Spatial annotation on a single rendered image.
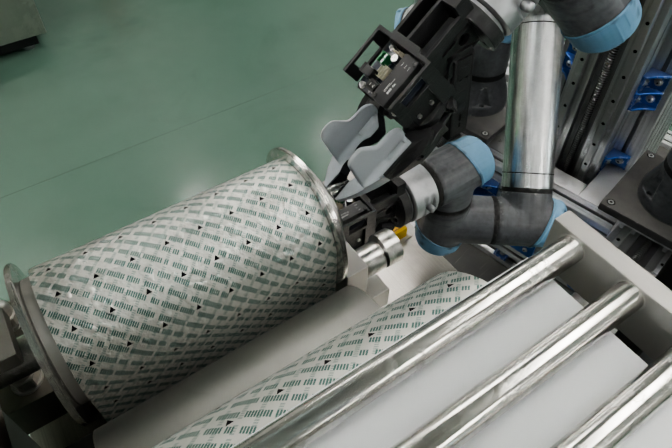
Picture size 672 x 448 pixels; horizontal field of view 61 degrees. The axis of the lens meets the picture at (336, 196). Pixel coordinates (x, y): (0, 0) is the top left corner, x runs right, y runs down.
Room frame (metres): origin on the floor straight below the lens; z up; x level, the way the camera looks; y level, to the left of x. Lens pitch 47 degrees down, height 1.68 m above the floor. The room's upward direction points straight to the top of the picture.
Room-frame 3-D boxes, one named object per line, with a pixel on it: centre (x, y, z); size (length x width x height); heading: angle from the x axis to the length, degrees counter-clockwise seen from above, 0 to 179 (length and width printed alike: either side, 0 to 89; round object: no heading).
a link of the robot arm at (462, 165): (0.58, -0.16, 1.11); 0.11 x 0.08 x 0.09; 124
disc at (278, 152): (0.37, 0.03, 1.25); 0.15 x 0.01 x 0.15; 34
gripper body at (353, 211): (0.49, -0.03, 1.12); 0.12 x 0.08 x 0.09; 124
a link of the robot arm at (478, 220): (0.58, -0.18, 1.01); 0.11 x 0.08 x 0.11; 86
